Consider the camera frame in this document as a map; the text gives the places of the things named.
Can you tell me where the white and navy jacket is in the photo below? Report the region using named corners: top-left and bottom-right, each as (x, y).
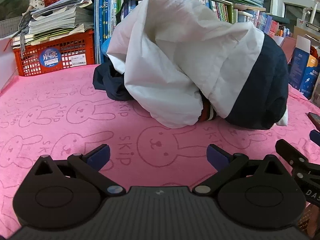
top-left (92, 0), bottom-right (290, 130)

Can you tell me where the red plastic crate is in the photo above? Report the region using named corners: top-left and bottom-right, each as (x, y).
top-left (12, 29), bottom-right (96, 77)

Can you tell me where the pink rabbit print towel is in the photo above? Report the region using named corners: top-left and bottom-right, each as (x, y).
top-left (0, 64), bottom-right (320, 240)

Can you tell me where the white board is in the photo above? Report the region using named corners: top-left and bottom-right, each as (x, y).
top-left (0, 37), bottom-right (20, 91)

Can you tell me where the stack of paper workbooks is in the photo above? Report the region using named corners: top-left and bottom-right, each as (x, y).
top-left (11, 0), bottom-right (94, 47)

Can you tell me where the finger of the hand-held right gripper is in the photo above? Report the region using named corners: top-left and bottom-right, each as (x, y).
top-left (276, 139), bottom-right (309, 172)
top-left (309, 129), bottom-right (320, 143)

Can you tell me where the grey grid panel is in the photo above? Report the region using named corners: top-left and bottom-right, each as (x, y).
top-left (0, 16), bottom-right (28, 39)

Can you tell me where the white pipe frame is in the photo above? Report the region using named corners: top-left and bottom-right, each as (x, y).
top-left (299, 4), bottom-right (320, 26)

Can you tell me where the blue cardboard box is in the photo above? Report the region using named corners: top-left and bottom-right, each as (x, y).
top-left (289, 35), bottom-right (312, 91)

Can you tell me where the grey knitted cloth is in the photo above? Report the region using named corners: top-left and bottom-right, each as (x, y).
top-left (18, 12), bottom-right (33, 58)

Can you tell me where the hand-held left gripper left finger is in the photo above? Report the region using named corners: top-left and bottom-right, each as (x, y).
top-left (32, 144), bottom-right (127, 197)

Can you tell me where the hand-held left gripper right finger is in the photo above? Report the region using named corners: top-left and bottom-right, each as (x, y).
top-left (192, 144), bottom-right (292, 197)

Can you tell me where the row of shelf books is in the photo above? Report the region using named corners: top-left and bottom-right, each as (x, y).
top-left (192, 0), bottom-right (293, 38)

